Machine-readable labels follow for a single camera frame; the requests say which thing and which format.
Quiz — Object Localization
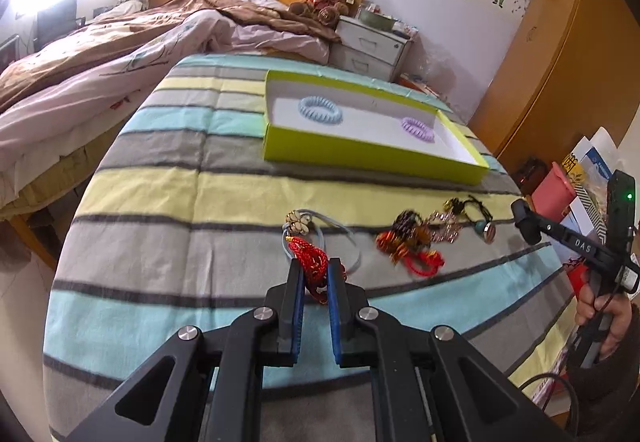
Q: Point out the pink plastic bin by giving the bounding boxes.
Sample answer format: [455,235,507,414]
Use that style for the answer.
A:
[532,162,576,223]

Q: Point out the green cardboard box tray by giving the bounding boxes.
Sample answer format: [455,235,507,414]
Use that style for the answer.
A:
[263,70,490,185]

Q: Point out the blue spiral hair tie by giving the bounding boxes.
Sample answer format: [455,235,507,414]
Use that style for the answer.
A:
[298,95,345,125]

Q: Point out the person's right hand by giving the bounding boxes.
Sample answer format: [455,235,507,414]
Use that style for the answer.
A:
[575,281,637,359]

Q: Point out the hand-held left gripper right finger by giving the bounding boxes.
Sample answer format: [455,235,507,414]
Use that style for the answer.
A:
[327,259,571,442]

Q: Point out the green basin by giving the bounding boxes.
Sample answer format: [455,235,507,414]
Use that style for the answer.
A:
[359,6,396,30]

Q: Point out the purple spiral hair tie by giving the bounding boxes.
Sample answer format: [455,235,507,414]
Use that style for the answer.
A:
[401,117,435,137]

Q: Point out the books on floor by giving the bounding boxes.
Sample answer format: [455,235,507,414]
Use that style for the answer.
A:
[400,72,441,97]

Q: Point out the grey-blue cord with shell charm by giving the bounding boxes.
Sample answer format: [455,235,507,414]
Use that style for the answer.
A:
[284,209,362,275]

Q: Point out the brown teddy bear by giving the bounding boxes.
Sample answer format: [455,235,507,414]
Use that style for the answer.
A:
[287,0,358,28]

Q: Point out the red knotted gold-bead bracelet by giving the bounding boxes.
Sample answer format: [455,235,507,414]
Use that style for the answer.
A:
[287,237,331,305]

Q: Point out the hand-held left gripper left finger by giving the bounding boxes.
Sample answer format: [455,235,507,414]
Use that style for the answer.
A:
[65,259,303,442]

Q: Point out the black cable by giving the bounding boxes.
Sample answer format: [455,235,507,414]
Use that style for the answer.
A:
[520,372,581,433]

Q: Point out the black chair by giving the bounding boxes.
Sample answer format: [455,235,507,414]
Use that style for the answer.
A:
[35,0,86,47]

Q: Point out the white nightstand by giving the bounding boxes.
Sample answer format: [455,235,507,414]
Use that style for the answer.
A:
[327,16,413,82]

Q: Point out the black hair tie round charm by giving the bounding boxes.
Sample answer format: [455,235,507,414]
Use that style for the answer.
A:
[446,195,497,241]

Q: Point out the large orange wooden wardrobe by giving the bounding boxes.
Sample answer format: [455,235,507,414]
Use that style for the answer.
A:
[470,0,640,173]

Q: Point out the pink and brown duvet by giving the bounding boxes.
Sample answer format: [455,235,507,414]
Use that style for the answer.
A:
[0,0,341,183]

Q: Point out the stack of books and papers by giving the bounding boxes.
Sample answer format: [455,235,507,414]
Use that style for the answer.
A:
[562,127,623,233]

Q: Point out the pink rhinestone bracelet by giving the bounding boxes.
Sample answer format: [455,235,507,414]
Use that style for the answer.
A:
[425,211,468,243]

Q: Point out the amber bead bracelet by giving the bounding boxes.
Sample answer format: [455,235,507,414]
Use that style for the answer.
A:
[376,210,433,265]

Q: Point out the red cord bracelet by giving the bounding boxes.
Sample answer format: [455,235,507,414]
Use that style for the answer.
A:
[402,249,446,280]

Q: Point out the red and black tool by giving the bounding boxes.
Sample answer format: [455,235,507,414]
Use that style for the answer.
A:
[515,157,548,195]

